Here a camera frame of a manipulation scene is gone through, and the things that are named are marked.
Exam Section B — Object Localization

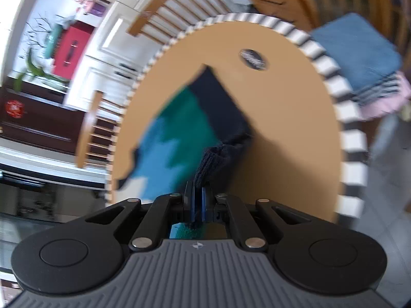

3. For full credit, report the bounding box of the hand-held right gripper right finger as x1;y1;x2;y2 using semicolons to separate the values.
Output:
200;183;311;252

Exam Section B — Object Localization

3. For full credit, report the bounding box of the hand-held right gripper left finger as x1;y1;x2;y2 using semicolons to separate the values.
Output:
86;181;197;252

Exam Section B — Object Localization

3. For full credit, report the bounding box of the navy green blue knit garment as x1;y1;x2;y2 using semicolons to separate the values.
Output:
116;63;254;239

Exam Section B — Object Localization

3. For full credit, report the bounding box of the round wooden table striped rim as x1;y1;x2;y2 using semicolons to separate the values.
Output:
104;13;368;241

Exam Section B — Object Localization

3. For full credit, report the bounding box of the wooden slatted chair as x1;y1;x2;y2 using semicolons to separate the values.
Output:
128;0;240;46
76;90;127;168

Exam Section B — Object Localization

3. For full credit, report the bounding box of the dark round sticker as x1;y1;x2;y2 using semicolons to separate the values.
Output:
239;49;266;70

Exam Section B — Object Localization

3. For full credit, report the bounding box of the black oven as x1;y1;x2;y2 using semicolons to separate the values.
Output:
0;168;108;223

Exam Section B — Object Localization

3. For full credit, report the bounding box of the dark brown cabinet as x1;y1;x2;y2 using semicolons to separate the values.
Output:
0;77;86;156

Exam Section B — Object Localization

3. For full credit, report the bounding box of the white cabinet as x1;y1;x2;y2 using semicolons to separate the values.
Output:
64;0;180;110

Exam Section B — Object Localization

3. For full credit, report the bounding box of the red round ornament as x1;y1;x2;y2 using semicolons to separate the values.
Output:
4;99;27;118

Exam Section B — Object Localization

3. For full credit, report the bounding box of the striped folded cloth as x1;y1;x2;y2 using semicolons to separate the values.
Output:
351;72;406;106

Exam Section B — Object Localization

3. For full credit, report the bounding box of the pink folded cloth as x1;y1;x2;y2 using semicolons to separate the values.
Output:
360;72;411;122

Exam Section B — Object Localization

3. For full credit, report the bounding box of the green potted plant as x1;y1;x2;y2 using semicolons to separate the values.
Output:
13;14;69;92

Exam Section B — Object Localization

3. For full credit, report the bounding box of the blue folded towel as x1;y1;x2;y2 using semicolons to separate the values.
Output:
311;13;403;94

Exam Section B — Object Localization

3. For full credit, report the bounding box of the teal bottle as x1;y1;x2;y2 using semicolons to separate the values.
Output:
43;24;63;58

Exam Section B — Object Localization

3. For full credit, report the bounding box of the purple box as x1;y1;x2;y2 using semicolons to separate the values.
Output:
90;1;107;16

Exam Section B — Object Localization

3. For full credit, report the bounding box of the red box with handle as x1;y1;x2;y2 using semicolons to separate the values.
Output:
51;26;94;82

